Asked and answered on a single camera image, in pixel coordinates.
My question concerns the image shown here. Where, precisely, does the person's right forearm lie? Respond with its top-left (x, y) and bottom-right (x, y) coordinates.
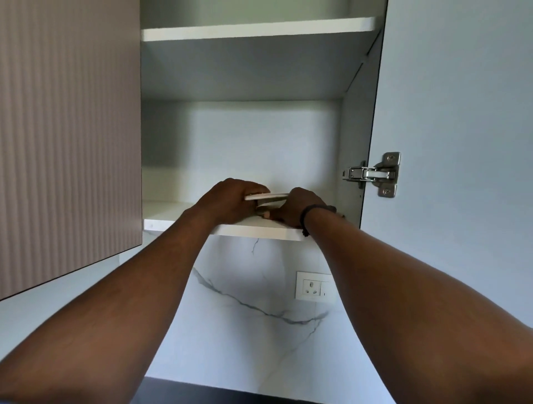
top-left (306, 208), bottom-right (533, 404)

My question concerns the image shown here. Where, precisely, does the black wristband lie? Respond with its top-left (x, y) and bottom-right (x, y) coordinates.
top-left (299, 204), bottom-right (338, 238)

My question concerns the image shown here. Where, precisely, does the white wall socket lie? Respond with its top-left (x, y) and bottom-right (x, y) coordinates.
top-left (295, 271), bottom-right (336, 301)

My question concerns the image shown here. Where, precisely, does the beige ribbed corner wall cabinet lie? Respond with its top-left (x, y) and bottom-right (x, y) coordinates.
top-left (0, 0), bottom-right (143, 301)

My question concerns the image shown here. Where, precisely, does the person's left hand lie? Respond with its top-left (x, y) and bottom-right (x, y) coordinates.
top-left (193, 178), bottom-right (271, 225)

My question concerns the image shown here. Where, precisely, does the person's left forearm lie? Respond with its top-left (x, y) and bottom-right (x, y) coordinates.
top-left (0, 208), bottom-right (217, 404)

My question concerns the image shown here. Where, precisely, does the person's right hand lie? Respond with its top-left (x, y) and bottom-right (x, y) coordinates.
top-left (266, 187), bottom-right (337, 229)

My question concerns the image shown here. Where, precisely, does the white cabinet shelf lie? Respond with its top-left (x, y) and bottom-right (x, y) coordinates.
top-left (141, 16), bottom-right (384, 100)

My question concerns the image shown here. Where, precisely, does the metal cabinet door hinge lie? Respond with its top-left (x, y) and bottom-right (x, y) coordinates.
top-left (343, 151), bottom-right (401, 199)

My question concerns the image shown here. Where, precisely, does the brown woven plate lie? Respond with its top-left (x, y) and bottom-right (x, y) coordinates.
top-left (254, 200), bottom-right (289, 218)

